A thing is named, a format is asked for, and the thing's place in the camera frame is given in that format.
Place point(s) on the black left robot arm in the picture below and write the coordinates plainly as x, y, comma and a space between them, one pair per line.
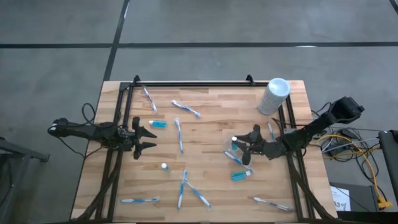
77, 130

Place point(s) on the clear acrylic organizer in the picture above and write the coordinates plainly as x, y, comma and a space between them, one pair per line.
230, 151

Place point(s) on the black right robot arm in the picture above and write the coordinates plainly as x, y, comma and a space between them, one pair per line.
311, 130

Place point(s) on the white wrapped cup stack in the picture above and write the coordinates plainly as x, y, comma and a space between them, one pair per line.
275, 93

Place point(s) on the black case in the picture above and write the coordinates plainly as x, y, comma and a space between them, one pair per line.
390, 155

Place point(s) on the black power brick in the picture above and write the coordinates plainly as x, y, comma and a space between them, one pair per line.
349, 133

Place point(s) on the black metal table frame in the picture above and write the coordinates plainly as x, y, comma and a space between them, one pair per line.
199, 84

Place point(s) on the black floor box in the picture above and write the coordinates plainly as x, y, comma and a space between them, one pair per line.
363, 199

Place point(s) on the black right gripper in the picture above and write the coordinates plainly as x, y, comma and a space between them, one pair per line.
261, 147

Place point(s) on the white paper sheet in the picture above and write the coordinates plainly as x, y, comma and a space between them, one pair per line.
339, 196

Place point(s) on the grey metal stand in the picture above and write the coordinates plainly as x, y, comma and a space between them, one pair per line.
18, 154

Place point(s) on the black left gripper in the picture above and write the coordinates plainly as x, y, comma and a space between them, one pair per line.
129, 140

